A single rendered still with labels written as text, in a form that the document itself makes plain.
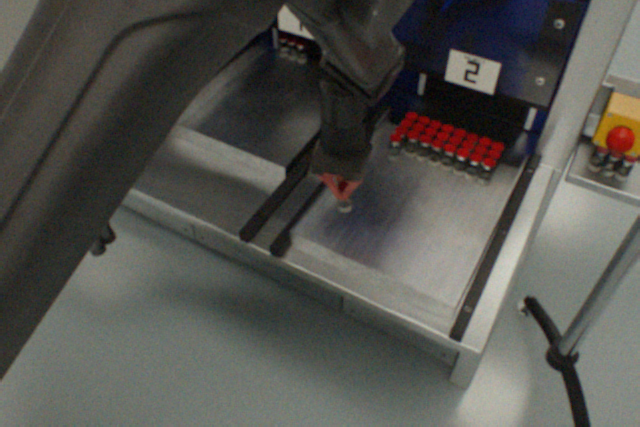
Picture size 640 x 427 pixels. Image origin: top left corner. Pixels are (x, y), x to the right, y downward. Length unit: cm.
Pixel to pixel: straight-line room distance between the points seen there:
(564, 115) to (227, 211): 56
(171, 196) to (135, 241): 114
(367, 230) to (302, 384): 90
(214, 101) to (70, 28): 95
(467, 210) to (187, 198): 46
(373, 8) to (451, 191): 73
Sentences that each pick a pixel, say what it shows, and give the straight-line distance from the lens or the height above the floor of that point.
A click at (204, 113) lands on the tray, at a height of 88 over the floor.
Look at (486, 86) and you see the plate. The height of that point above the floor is 100.
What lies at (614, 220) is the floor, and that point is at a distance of 232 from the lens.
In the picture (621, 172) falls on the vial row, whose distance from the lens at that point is 107.
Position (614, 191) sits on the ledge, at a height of 88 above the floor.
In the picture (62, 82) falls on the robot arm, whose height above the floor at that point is 145.
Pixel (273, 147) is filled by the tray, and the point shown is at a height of 88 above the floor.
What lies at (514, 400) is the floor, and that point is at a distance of 178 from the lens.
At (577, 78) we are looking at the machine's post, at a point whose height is 106.
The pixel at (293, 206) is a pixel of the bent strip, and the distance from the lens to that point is 91.
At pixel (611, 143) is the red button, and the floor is 99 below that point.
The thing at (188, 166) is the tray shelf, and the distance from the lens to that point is 101.
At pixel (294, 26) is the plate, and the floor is 101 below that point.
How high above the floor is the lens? 156
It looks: 47 degrees down
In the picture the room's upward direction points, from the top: straight up
